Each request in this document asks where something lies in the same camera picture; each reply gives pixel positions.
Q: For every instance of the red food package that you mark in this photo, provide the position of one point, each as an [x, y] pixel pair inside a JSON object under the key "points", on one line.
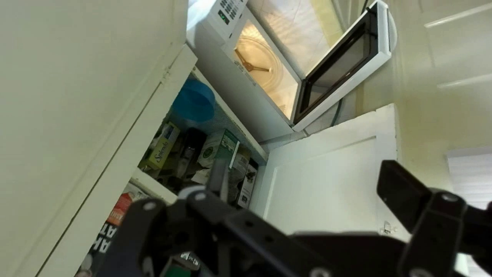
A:
{"points": [[118, 209]]}

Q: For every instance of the cream wall cupboard frame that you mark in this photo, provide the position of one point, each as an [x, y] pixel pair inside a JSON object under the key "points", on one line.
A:
{"points": [[160, 104]]}

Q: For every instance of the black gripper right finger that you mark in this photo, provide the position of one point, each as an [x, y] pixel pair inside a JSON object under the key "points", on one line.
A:
{"points": [[401, 197]]}

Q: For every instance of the yellow green food box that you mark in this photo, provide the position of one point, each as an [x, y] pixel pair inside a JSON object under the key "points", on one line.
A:
{"points": [[161, 146]]}

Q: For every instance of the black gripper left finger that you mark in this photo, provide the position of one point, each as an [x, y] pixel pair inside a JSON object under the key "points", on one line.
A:
{"points": [[217, 178]]}

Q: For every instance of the blue plastic bowl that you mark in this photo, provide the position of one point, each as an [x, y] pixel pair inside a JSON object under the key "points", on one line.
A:
{"points": [[194, 101]]}

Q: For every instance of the green white food box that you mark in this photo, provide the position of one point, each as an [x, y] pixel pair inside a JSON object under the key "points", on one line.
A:
{"points": [[220, 146]]}

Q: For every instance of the black glass microwave door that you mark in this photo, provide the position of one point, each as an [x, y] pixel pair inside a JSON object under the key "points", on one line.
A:
{"points": [[338, 66]]}

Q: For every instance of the white microwave oven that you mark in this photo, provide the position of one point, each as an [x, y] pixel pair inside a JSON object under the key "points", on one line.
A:
{"points": [[230, 97]]}

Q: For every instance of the dark jar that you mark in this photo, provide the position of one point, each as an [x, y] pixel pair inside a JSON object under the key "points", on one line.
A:
{"points": [[186, 153]]}

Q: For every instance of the black white food box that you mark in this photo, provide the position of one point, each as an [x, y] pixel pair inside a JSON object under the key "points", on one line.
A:
{"points": [[246, 181]]}

